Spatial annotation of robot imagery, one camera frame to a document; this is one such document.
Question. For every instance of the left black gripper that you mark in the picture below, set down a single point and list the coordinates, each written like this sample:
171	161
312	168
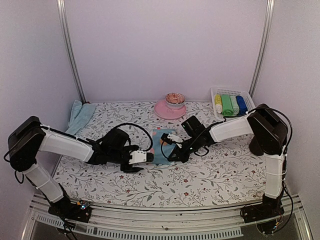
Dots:
130	169

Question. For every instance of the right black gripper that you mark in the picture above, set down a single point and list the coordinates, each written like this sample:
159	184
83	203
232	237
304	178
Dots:
182	156

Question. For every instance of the blue orange dotted towel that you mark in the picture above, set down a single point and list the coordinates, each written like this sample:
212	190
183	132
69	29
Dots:
159	147

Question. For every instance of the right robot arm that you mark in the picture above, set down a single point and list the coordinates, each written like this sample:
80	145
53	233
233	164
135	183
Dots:
272	132

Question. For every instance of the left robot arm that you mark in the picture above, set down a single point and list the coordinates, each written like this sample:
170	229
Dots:
32	137

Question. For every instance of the yellow rolled towel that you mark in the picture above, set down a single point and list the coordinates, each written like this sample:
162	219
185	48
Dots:
218	103

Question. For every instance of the patterned bowl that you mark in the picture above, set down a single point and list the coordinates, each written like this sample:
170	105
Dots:
175	100

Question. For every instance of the pink plate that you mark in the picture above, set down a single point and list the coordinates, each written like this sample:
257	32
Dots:
162	110

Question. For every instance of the light blue towel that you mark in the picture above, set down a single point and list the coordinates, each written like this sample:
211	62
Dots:
80	115

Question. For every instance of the floral tablecloth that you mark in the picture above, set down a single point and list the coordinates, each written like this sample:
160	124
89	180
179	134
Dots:
228	173

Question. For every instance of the pale green rolled towel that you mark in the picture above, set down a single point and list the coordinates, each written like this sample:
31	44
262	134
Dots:
235	106

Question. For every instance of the blue rolled towel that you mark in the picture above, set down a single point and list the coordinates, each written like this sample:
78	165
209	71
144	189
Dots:
242	105

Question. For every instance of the dark brown cup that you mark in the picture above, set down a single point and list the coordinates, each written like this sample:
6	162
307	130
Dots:
256	146

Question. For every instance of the white plastic basket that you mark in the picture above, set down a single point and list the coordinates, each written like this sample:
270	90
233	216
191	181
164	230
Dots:
226	90

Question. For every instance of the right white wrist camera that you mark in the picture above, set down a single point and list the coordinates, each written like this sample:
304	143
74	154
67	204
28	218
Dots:
170	138

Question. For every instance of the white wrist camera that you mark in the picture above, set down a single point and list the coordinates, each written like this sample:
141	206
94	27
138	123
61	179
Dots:
170	138
140	156

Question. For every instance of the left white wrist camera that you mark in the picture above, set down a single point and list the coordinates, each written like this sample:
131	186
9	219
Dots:
140	156

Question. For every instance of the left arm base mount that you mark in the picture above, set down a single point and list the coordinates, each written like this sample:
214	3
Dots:
76	211

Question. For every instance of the aluminium front rail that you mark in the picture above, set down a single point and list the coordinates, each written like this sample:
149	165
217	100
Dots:
120	222

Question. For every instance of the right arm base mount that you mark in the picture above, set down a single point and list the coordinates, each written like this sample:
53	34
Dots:
265	210

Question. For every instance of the left aluminium post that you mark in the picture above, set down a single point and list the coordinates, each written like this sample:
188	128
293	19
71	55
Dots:
62	13

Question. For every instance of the aluminium post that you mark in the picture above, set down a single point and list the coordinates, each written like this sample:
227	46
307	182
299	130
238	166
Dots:
62	13
270	4

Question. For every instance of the right aluminium post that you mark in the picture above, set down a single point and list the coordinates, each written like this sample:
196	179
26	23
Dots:
270	4

